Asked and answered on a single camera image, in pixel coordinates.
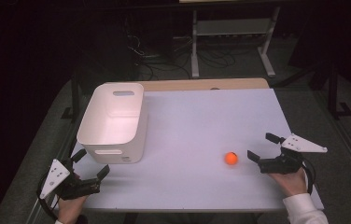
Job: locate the person's right hand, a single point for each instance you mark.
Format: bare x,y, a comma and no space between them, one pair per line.
292,183

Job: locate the white metal stand frame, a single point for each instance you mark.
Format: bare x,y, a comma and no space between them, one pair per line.
232,28

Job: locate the person's left hand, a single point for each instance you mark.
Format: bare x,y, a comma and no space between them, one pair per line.
69,210

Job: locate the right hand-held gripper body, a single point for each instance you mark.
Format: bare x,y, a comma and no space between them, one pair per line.
284,163

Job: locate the black metal stand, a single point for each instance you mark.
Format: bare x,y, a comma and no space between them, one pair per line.
75,96
334,93

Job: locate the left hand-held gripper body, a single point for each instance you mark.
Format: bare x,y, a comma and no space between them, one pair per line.
74,186

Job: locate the orange ball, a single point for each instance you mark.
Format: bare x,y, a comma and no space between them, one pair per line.
231,158

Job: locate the white plastic bin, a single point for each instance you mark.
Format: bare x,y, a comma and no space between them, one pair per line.
114,124

